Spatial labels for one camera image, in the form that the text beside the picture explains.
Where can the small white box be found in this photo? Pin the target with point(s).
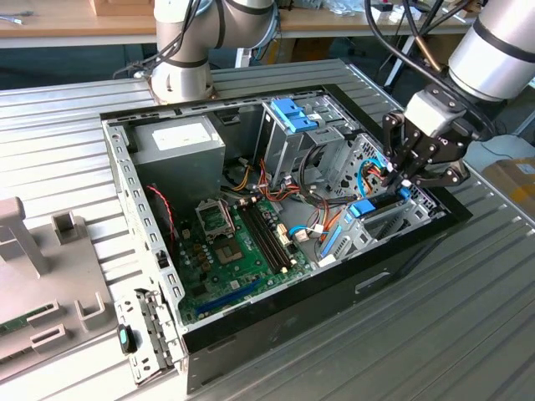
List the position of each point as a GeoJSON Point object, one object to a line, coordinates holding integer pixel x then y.
{"type": "Point", "coordinates": [388, 14]}

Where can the large brown cardboard box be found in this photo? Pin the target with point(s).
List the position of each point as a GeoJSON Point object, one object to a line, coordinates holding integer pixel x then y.
{"type": "Point", "coordinates": [447, 46]}

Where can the blue plastic drive latch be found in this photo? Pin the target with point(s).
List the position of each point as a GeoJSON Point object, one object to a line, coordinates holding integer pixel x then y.
{"type": "Point", "coordinates": [305, 122]}
{"type": "Point", "coordinates": [286, 108]}

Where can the grey power supply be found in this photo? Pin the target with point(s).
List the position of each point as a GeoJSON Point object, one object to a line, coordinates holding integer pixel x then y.
{"type": "Point", "coordinates": [179, 167]}

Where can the green motherboard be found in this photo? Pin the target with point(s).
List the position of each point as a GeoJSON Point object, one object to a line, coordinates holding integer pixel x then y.
{"type": "Point", "coordinates": [251, 271]}

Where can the black open PC case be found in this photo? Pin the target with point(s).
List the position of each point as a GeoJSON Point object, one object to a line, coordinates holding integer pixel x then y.
{"type": "Point", "coordinates": [334, 301]}

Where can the CPU socket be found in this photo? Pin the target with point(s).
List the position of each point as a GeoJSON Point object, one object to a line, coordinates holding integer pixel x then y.
{"type": "Point", "coordinates": [214, 219]}

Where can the grey drive cage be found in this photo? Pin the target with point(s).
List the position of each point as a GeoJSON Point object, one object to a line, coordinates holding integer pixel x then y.
{"type": "Point", "coordinates": [288, 154]}

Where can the grey metal disk bay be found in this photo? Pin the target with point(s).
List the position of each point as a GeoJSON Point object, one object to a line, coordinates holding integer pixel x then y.
{"type": "Point", "coordinates": [355, 240]}

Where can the long wooden desk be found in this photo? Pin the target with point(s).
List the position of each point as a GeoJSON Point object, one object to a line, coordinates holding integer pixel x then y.
{"type": "Point", "coordinates": [334, 26]}

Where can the square chipset chip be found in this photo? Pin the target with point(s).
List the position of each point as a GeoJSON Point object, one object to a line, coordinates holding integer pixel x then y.
{"type": "Point", "coordinates": [228, 254]}

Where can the white flat panel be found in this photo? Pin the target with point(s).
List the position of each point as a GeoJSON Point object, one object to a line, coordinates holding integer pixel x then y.
{"type": "Point", "coordinates": [510, 148]}

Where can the black RAM slot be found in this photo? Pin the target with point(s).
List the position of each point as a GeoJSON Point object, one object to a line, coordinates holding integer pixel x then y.
{"type": "Point", "coordinates": [263, 242]}
{"type": "Point", "coordinates": [273, 238]}

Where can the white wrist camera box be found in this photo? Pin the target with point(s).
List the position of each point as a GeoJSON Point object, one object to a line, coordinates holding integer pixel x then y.
{"type": "Point", "coordinates": [430, 110]}

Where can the green RAM stick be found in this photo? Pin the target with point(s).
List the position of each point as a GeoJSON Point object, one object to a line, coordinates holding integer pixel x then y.
{"type": "Point", "coordinates": [16, 326]}

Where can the cardboard box with yellow tape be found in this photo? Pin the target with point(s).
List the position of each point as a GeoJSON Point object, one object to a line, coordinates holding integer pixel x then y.
{"type": "Point", "coordinates": [514, 184]}

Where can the grey parts rack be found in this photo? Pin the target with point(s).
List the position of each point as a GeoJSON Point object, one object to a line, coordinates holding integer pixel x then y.
{"type": "Point", "coordinates": [54, 267]}

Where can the square brown base plate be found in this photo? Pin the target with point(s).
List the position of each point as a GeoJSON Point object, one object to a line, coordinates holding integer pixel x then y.
{"type": "Point", "coordinates": [147, 81]}

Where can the grey metal shelf frame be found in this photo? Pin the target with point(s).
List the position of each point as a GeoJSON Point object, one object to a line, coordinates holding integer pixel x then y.
{"type": "Point", "coordinates": [527, 108]}

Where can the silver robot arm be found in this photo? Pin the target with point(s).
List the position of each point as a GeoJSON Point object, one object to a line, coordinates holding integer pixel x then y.
{"type": "Point", "coordinates": [489, 58]}

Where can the wooden box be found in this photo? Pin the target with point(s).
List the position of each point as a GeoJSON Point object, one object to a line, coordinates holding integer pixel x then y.
{"type": "Point", "coordinates": [121, 7]}

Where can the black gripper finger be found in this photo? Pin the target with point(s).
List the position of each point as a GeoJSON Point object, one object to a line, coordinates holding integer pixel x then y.
{"type": "Point", "coordinates": [443, 175]}
{"type": "Point", "coordinates": [397, 133]}

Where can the blue expansion slot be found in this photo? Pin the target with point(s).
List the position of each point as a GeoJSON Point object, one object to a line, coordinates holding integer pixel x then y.
{"type": "Point", "coordinates": [227, 297]}

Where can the wooden desk with wrench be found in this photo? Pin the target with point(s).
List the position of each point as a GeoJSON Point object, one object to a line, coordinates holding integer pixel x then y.
{"type": "Point", "coordinates": [62, 25]}

